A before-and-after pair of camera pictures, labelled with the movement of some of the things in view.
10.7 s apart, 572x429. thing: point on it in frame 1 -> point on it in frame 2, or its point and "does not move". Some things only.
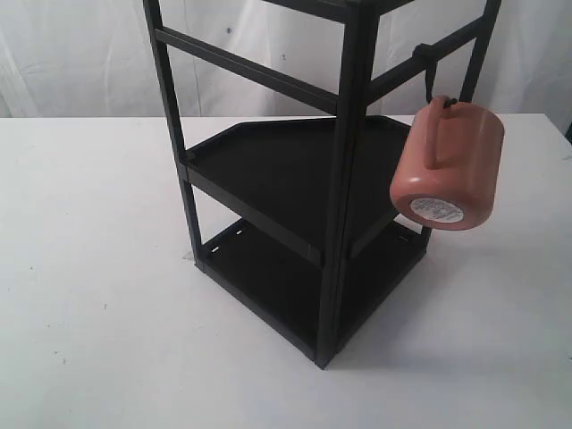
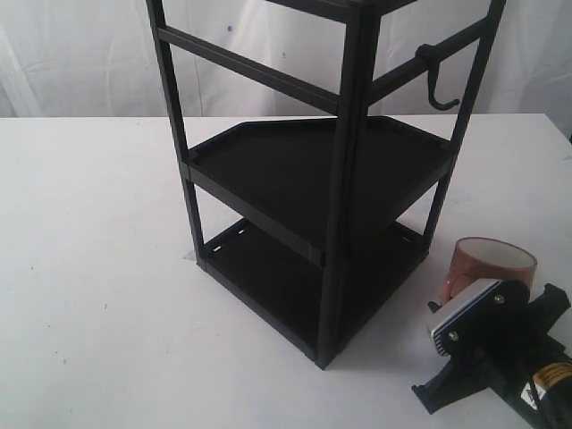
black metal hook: [424, 57] does not move
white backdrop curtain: [76, 59] does not move
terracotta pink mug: [446, 172] -> [477, 258]
